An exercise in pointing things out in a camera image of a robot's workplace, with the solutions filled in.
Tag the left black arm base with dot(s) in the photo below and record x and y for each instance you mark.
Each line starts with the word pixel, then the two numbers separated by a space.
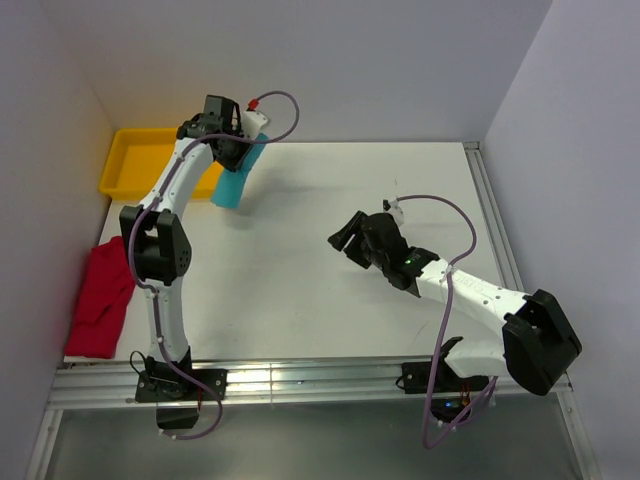
pixel 178 400

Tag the aluminium rail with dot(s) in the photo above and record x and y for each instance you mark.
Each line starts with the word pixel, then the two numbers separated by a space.
pixel 494 220
pixel 321 419

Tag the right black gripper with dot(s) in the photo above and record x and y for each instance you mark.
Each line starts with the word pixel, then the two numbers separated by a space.
pixel 341 238

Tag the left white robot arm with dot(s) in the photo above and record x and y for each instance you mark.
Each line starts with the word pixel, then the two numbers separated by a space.
pixel 157 248

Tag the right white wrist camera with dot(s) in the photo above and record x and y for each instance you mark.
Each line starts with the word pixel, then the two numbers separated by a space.
pixel 392 207

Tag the front aluminium rail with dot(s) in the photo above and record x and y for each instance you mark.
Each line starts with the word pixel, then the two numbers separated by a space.
pixel 321 419

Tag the yellow plastic tray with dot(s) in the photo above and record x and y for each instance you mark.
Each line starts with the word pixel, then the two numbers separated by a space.
pixel 136 160

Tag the right side aluminium rail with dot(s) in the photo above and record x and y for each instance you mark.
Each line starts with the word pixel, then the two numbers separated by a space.
pixel 494 220

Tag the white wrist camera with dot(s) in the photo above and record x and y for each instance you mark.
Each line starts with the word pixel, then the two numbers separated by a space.
pixel 392 207
pixel 252 120

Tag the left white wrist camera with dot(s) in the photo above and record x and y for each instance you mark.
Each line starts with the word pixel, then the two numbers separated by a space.
pixel 252 120

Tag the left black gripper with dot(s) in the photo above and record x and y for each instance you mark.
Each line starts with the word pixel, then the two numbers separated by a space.
pixel 233 164

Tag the red t shirt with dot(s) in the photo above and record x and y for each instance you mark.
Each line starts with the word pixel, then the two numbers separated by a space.
pixel 102 303

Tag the teal t shirt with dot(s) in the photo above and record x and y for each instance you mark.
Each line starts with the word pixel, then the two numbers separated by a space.
pixel 229 189

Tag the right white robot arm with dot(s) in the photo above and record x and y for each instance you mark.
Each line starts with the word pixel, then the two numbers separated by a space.
pixel 534 342

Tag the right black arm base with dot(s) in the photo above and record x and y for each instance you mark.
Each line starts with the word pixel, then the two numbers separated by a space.
pixel 415 376

